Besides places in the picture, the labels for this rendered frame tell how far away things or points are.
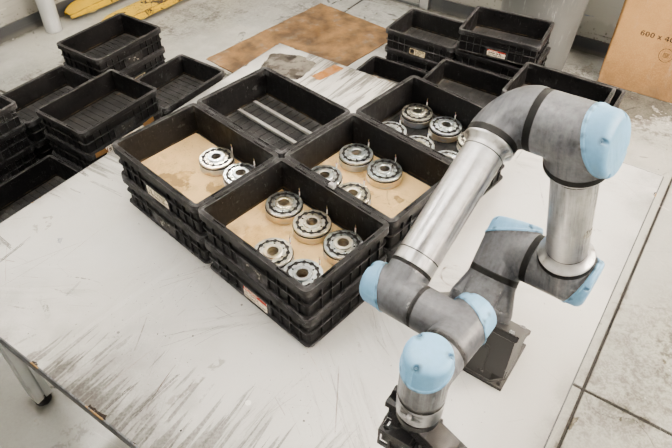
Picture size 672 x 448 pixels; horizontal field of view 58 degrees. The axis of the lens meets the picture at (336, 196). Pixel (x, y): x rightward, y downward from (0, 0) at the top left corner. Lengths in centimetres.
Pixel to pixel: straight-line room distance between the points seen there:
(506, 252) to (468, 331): 49
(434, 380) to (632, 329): 188
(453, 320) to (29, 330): 115
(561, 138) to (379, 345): 74
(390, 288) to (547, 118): 38
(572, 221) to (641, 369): 144
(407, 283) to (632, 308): 186
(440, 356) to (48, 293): 121
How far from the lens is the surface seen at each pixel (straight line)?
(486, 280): 143
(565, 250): 131
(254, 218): 168
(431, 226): 103
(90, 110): 288
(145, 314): 169
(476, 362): 150
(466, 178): 106
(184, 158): 192
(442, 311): 97
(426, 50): 330
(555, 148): 108
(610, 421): 244
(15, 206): 285
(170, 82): 319
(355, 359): 154
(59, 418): 245
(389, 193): 175
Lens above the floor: 199
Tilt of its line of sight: 42 degrees down
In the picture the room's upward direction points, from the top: straight up
